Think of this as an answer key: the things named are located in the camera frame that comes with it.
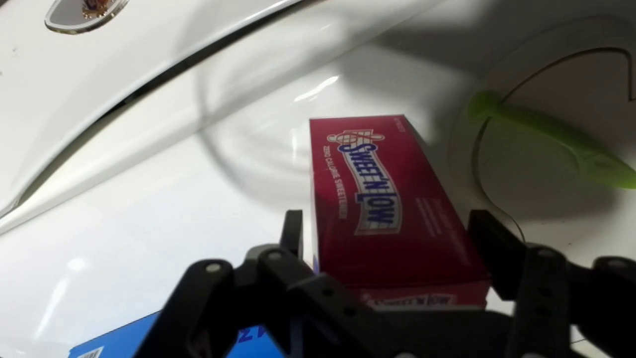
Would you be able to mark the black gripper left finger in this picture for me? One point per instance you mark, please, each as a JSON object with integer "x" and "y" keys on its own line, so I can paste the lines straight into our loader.
{"x": 219, "y": 311}

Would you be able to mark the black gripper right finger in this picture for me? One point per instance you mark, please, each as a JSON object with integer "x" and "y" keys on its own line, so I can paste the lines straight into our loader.
{"x": 568, "y": 305}

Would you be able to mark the pink Sweet'N Low box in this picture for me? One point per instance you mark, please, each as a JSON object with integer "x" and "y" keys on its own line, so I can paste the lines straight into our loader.
{"x": 390, "y": 200}

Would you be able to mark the blue printed packet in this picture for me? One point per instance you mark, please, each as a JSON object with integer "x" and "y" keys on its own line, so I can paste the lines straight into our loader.
{"x": 111, "y": 341}

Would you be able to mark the green plastic tool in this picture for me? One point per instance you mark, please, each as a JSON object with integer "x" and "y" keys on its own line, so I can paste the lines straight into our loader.
{"x": 562, "y": 140}

